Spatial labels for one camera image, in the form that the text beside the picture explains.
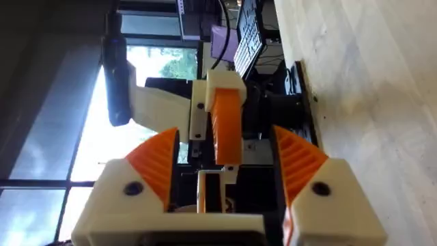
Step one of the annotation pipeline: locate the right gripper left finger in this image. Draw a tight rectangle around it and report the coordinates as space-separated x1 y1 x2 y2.
70 126 180 242

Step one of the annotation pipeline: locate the black rail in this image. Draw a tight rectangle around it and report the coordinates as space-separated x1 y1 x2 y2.
285 60 320 148

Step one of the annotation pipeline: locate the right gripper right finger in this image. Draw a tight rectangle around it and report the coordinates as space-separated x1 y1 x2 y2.
270 124 389 246

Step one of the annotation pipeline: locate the purple box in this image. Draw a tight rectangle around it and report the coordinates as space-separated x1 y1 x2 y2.
210 25 240 64

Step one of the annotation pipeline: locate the window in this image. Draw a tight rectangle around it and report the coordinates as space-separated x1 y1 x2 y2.
0 33 199 246

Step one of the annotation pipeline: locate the black cable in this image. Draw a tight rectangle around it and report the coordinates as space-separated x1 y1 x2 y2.
209 0 232 71

